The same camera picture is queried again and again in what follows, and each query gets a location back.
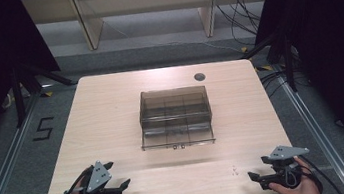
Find person's right hand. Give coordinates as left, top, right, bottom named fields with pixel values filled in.
left=264, top=154, right=322, bottom=194

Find yellow black hazard tape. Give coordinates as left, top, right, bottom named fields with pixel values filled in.
left=254, top=64, right=274, bottom=74

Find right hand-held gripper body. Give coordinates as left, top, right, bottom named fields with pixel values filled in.
left=254, top=141, right=315, bottom=194

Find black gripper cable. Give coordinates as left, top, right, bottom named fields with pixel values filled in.
left=56, top=169, right=94, bottom=194
left=298, top=151, right=343, bottom=194

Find black hanging cable bundle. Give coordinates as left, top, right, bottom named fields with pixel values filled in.
left=215, top=0, right=266, bottom=50

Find round dark table grommet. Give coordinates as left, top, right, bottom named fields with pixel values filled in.
left=193, top=71, right=207, bottom=83

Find black floor cables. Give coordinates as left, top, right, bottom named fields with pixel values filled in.
left=258, top=66, right=312, bottom=100

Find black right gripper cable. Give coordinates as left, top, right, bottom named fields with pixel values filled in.
left=298, top=151, right=343, bottom=194

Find black metal stand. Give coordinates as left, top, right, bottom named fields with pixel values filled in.
left=7, top=55, right=80, bottom=130
left=236, top=27, right=300, bottom=99

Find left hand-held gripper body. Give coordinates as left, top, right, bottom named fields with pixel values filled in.
left=75, top=158, right=123, bottom=194

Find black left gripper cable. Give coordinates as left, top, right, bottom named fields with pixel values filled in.
left=56, top=169, right=94, bottom=194

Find smoky transparent storage box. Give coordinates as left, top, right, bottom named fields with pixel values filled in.
left=135, top=82, right=214, bottom=131

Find smoky transparent drawer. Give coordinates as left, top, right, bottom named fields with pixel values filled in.
left=138, top=118, right=218, bottom=155

